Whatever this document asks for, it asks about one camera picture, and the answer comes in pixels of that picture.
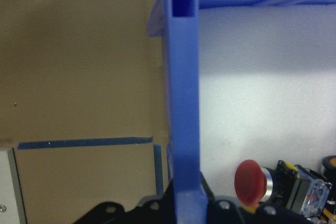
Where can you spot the red mushroom push button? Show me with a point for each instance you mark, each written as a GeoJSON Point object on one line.
{"type": "Point", "coordinates": [248, 182]}

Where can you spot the blue plastic button bin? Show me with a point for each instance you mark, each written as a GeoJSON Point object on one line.
{"type": "Point", "coordinates": [183, 77]}

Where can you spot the white foam bin liner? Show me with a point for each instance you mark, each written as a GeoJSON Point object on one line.
{"type": "Point", "coordinates": [262, 90]}

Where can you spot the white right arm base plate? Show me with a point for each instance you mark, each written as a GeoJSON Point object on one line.
{"type": "Point", "coordinates": [8, 187]}

